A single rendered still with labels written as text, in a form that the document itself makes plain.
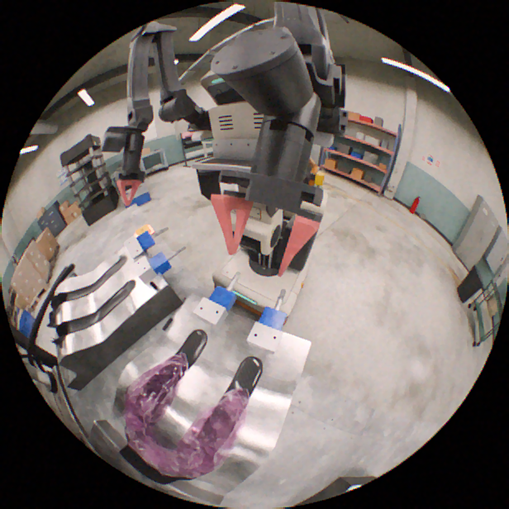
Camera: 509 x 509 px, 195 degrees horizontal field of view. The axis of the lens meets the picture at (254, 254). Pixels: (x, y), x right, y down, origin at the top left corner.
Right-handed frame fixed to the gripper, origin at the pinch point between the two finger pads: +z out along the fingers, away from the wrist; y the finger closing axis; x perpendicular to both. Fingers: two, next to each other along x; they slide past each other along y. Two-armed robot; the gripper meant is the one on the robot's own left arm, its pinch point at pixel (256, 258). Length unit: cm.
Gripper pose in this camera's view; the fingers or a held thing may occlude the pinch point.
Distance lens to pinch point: 18.0
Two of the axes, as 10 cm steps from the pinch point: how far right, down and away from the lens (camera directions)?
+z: -2.2, 8.9, 4.0
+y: 8.7, 3.6, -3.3
